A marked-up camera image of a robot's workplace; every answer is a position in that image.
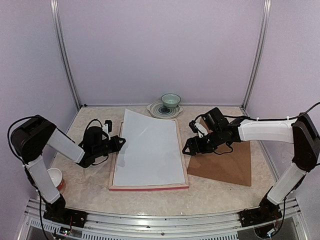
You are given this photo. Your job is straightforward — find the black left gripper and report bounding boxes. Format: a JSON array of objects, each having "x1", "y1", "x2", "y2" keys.
[{"x1": 93, "y1": 135, "x2": 126, "y2": 158}]

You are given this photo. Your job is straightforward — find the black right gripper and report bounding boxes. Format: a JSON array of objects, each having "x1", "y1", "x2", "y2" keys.
[{"x1": 182, "y1": 128, "x2": 224, "y2": 155}]

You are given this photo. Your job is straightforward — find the red and dark photo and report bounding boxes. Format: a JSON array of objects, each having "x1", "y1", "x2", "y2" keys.
[{"x1": 112, "y1": 107, "x2": 186, "y2": 187}]

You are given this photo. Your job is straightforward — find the brown backing board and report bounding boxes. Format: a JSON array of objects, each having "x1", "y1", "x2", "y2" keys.
[{"x1": 187, "y1": 119, "x2": 252, "y2": 187}]

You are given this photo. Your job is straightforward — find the wooden picture frame red edge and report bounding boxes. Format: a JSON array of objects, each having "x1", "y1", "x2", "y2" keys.
[{"x1": 108, "y1": 118, "x2": 190, "y2": 192}]

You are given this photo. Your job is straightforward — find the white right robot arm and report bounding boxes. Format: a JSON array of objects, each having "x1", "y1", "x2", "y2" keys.
[{"x1": 182, "y1": 107, "x2": 320, "y2": 222}]

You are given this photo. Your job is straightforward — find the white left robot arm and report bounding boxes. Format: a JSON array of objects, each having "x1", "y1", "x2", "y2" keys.
[{"x1": 6, "y1": 115, "x2": 126, "y2": 223}]

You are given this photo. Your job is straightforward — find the green ceramic bowl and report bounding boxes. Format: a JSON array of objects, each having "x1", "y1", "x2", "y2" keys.
[{"x1": 161, "y1": 93, "x2": 181, "y2": 109}]

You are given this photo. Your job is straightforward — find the white plate green rings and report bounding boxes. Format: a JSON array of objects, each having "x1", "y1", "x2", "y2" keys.
[{"x1": 146, "y1": 99, "x2": 185, "y2": 120}]

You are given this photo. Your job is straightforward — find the white bowl orange outside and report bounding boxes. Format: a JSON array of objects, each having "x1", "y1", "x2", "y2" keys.
[{"x1": 47, "y1": 167, "x2": 65, "y2": 193}]

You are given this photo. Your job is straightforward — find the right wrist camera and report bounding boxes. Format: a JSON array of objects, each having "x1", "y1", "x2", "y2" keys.
[{"x1": 189, "y1": 120, "x2": 208, "y2": 138}]

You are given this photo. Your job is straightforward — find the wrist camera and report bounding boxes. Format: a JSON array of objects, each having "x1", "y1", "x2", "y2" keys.
[
  {"x1": 189, "y1": 120, "x2": 208, "y2": 138},
  {"x1": 102, "y1": 119, "x2": 113, "y2": 138}
]

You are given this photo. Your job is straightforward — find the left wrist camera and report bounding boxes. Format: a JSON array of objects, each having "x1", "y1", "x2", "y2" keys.
[{"x1": 102, "y1": 119, "x2": 113, "y2": 138}]

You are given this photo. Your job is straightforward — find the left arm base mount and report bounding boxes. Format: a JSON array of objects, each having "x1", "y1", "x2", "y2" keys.
[{"x1": 41, "y1": 194, "x2": 88, "y2": 228}]

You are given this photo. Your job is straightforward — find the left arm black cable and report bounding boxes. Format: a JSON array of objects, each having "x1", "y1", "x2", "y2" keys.
[{"x1": 6, "y1": 116, "x2": 38, "y2": 163}]

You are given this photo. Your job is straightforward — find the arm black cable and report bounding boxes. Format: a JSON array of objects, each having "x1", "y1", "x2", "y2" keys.
[
  {"x1": 6, "y1": 116, "x2": 38, "y2": 163},
  {"x1": 222, "y1": 101, "x2": 320, "y2": 121}
]

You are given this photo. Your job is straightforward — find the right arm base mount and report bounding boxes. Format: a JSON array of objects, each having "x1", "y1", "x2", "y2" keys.
[{"x1": 238, "y1": 194, "x2": 283, "y2": 227}]

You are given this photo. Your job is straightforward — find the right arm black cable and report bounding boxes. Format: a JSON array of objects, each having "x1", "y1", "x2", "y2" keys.
[{"x1": 222, "y1": 101, "x2": 320, "y2": 121}]

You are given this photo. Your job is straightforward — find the left aluminium corner post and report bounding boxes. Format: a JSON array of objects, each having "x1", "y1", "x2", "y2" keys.
[{"x1": 50, "y1": 0, "x2": 82, "y2": 110}]

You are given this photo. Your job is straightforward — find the aluminium corner post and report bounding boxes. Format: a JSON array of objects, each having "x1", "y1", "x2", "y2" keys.
[
  {"x1": 50, "y1": 0, "x2": 82, "y2": 110},
  {"x1": 241, "y1": 0, "x2": 272, "y2": 110}
]

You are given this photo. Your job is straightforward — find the right aluminium corner post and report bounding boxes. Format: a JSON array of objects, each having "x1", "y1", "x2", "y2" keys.
[{"x1": 241, "y1": 0, "x2": 272, "y2": 110}]

